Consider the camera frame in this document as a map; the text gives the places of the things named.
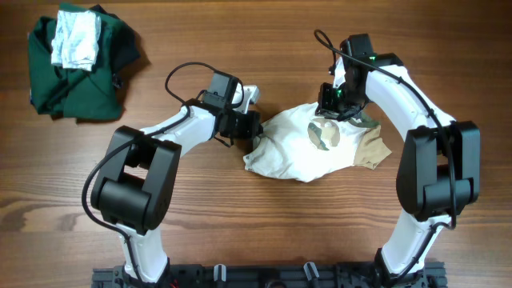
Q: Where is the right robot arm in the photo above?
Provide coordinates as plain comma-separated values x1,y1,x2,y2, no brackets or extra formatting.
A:
314,29,481,287

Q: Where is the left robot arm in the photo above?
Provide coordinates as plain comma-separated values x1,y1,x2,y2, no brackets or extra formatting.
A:
82,70,262,287

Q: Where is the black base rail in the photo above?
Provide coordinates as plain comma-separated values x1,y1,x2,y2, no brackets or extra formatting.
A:
90,262,448,288

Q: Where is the light patterned folded cloth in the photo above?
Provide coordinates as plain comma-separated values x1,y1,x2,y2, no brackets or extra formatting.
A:
50,10,102,72

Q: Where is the white tan green shirt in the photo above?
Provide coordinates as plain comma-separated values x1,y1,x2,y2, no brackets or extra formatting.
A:
243,103,391,182

